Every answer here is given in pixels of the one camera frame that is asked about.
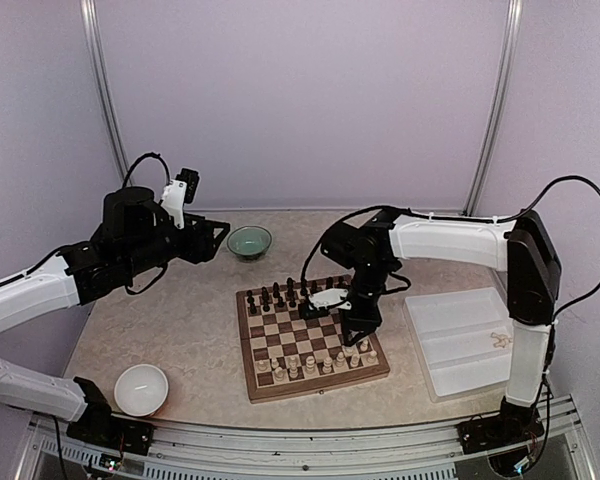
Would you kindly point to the green glass bowl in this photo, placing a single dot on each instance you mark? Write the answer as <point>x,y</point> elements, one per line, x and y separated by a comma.
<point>249,243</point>

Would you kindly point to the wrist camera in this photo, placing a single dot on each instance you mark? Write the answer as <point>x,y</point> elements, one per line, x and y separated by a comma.
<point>179,192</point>
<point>320,304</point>

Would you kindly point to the white pieces in tray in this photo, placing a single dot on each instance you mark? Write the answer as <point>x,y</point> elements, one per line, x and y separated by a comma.
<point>501,340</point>

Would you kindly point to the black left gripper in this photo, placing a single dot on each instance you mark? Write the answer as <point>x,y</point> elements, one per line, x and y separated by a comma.
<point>199,246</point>

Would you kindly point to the aluminium frame post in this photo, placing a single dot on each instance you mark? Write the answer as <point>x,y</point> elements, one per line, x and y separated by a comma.
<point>498,102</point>
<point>95,48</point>

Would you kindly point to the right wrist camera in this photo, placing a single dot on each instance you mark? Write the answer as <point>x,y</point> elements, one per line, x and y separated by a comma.
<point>320,304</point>

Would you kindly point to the white plastic tray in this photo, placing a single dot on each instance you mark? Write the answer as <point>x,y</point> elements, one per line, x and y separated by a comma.
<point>451,335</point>

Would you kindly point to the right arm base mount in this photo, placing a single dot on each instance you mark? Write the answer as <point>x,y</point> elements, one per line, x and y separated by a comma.
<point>486,433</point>

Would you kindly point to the wooden chess board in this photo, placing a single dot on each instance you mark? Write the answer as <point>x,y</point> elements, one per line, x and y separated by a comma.
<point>287,335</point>

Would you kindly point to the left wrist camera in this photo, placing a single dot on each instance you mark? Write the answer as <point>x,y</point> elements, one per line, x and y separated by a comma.
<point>179,192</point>

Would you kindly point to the black chess pieces group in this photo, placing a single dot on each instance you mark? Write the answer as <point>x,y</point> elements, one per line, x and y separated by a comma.
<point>286,298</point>

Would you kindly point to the front aluminium rail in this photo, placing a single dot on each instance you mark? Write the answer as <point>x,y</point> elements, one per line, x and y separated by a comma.
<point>431,450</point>

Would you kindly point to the left aluminium frame post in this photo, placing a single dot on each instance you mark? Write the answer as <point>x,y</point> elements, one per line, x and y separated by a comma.
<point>95,48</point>

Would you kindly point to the white chess bishop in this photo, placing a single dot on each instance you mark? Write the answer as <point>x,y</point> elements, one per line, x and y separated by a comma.
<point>339,360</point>

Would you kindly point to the white bowl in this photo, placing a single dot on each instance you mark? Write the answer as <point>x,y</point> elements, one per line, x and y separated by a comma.
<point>141,390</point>

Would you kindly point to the back aluminium frame rail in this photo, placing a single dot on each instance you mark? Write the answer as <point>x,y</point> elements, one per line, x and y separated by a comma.
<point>443,212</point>

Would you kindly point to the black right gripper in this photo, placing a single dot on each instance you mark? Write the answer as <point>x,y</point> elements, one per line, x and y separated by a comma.
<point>369,320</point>

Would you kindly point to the right aluminium frame post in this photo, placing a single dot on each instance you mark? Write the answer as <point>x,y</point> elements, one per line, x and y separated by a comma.
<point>498,102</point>

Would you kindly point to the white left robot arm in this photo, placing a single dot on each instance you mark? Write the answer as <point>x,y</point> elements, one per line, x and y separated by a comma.
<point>48,286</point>

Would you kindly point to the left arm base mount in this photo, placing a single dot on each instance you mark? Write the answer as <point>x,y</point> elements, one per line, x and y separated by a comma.
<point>115,433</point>

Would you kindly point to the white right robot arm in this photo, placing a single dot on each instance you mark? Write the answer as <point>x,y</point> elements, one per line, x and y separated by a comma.
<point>517,246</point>

